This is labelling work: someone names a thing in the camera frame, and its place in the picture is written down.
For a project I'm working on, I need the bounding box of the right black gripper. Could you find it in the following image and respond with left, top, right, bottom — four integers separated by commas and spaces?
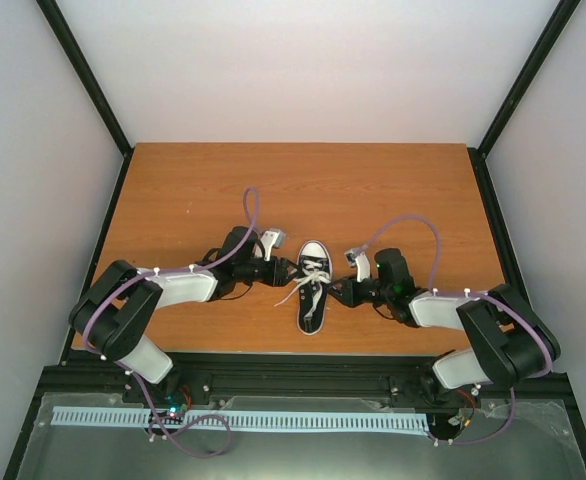
325, 274, 393, 307

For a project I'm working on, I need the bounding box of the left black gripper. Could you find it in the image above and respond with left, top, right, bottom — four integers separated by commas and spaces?
235, 256, 302, 288

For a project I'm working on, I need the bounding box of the white shoelace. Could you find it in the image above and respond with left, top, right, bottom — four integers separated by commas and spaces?
275, 257, 332, 321

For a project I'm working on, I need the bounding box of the black white canvas sneaker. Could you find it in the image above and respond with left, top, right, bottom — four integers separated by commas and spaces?
297, 240, 333, 336

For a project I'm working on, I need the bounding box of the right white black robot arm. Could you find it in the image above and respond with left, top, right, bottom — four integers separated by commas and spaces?
329, 248, 561, 405

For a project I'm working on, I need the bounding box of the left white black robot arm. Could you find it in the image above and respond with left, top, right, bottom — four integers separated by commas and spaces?
69, 226, 299, 403

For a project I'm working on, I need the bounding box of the small electronics board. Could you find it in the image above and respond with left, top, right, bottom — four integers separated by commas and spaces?
157, 386, 193, 429

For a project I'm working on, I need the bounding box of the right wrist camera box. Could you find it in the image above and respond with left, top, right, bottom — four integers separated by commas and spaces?
344, 247, 371, 282

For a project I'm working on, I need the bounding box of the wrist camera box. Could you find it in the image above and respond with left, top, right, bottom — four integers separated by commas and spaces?
344, 247, 371, 282
259, 229, 286, 261

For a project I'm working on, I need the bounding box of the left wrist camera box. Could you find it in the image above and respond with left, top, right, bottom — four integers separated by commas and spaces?
259, 229, 286, 261

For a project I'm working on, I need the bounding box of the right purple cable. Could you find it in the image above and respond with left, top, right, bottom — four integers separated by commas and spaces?
357, 214, 557, 447

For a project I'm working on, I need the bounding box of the purple cable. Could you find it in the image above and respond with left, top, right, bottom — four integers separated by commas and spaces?
357, 214, 557, 447
82, 187, 260, 459

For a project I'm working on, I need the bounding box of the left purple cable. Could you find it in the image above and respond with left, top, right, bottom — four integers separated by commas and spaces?
82, 187, 260, 459

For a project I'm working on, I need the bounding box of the black aluminium frame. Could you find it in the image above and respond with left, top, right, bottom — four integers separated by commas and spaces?
4, 0, 580, 479

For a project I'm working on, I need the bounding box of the light blue slotted cable duct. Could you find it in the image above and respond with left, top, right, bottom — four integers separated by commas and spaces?
50, 406, 428, 436

